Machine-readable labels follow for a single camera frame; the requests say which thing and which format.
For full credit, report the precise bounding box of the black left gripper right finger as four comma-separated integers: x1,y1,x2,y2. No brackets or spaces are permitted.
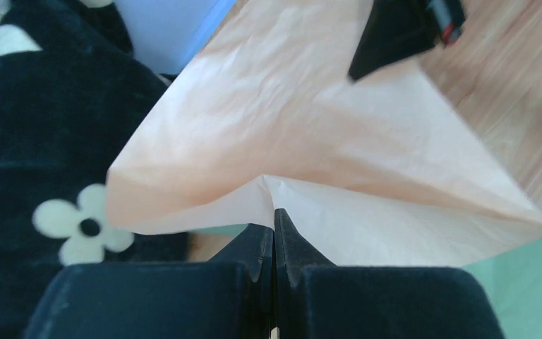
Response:
274,209,504,339

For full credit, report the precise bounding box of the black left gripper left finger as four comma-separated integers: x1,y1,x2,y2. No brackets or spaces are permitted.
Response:
24,225,274,338

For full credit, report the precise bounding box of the green and peach wrapping paper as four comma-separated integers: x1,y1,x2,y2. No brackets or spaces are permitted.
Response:
106,0,542,339

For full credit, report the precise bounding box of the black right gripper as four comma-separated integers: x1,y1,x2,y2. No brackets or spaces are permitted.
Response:
348,0,466,82

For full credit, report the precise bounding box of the black floral pillow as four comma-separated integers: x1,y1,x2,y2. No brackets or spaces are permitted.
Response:
0,1,188,338

